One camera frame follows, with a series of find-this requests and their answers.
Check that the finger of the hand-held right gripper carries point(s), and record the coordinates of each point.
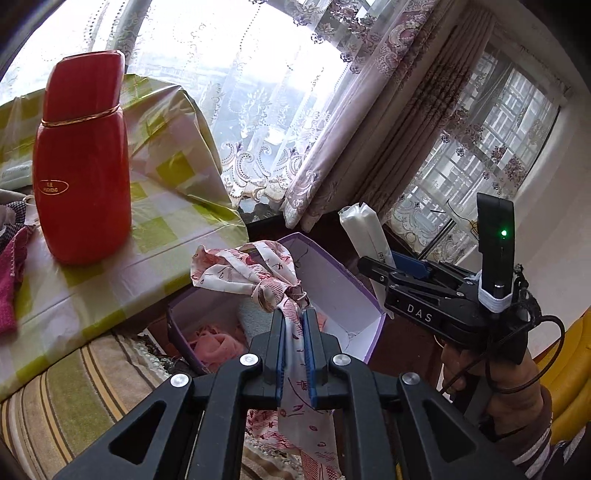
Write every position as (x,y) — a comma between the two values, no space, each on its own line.
(406,279)
(411,264)

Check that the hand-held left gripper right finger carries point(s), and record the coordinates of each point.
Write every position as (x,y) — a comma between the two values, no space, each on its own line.
(310,364)

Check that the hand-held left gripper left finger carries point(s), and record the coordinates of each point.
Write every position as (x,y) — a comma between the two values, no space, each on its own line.
(278,364)

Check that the light blue towel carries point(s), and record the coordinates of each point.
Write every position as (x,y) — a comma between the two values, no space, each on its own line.
(254,323)

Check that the white tissue packet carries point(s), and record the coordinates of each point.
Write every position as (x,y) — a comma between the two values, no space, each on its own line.
(364,230)

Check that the salmon pink cloth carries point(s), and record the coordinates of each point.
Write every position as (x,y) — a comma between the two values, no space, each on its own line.
(217,344)

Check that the purple cardboard box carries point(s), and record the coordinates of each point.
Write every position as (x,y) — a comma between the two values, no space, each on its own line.
(341,300)

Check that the pink printed scarf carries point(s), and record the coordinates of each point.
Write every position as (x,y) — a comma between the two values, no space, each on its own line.
(272,286)

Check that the magenta knit glove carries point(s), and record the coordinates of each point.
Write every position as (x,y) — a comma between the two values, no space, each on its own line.
(9,286)

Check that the person's right forearm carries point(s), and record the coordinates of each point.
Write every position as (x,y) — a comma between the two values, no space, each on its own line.
(521,429)

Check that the person's right hand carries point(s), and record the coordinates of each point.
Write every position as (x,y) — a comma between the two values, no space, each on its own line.
(455,369)

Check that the yellow plastic object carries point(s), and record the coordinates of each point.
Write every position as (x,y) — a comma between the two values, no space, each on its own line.
(572,369)

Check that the sheer lace curtain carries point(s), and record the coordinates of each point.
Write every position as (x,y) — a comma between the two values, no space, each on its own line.
(485,161)
(231,92)

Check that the mauve curtain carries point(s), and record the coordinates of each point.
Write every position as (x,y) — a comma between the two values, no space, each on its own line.
(369,115)

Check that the striped plush blanket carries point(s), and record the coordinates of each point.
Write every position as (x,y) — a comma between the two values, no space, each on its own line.
(60,406)

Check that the yellow checked tablecloth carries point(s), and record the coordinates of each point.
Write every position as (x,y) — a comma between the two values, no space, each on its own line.
(161,170)

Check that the red thermos flask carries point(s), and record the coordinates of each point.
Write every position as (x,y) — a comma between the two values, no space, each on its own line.
(83,161)

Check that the dark checked cloth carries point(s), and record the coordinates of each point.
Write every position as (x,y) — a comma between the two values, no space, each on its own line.
(16,210)

